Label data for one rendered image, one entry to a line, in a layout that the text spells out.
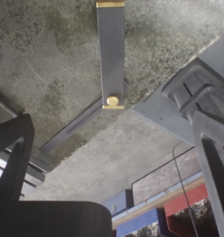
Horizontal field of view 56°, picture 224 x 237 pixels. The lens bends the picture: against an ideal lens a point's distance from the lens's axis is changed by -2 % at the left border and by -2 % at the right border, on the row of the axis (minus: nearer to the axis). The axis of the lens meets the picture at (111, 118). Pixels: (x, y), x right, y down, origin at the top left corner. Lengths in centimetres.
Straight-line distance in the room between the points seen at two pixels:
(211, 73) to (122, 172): 104
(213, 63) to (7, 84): 84
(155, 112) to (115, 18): 85
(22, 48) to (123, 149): 133
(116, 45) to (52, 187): 175
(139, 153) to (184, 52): 135
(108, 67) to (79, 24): 5
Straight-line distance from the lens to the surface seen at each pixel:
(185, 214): 150
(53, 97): 25
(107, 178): 174
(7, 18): 23
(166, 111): 103
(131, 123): 137
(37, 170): 32
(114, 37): 20
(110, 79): 21
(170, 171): 160
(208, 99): 77
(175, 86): 92
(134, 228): 160
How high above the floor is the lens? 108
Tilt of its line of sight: 54 degrees down
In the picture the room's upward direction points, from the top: 180 degrees counter-clockwise
